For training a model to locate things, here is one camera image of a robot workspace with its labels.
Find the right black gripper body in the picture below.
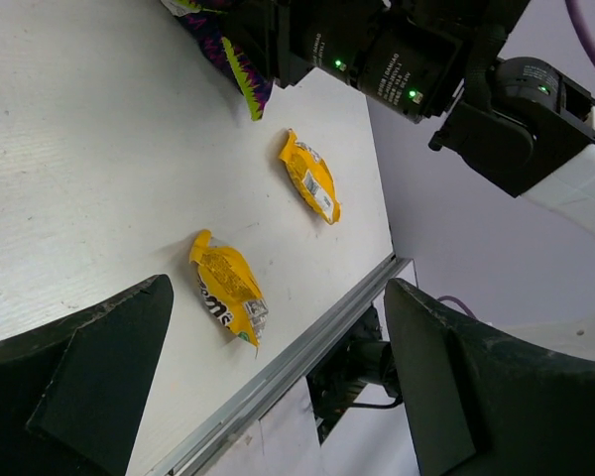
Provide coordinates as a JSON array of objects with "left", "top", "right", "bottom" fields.
[{"left": 220, "top": 0, "right": 283, "bottom": 86}]

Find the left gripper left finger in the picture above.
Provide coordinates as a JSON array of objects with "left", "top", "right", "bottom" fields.
[{"left": 0, "top": 275, "right": 174, "bottom": 475}]

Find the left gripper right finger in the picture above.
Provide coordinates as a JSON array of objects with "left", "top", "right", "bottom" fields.
[{"left": 385, "top": 279, "right": 595, "bottom": 475}]

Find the purple Krokant snack bag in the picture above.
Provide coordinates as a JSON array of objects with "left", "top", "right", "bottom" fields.
[{"left": 161, "top": 0, "right": 273, "bottom": 121}]

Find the yellow snack packet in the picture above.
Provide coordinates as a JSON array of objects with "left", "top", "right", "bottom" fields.
[{"left": 279, "top": 129, "right": 341, "bottom": 225}]

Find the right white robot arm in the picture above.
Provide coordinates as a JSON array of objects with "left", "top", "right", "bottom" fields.
[{"left": 219, "top": 1, "right": 595, "bottom": 236}]

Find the yellow M&M packet centre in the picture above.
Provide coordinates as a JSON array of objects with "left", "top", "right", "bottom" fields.
[{"left": 188, "top": 229, "right": 269, "bottom": 349}]

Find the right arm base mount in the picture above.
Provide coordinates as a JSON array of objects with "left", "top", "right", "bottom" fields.
[{"left": 306, "top": 305, "right": 403, "bottom": 442}]

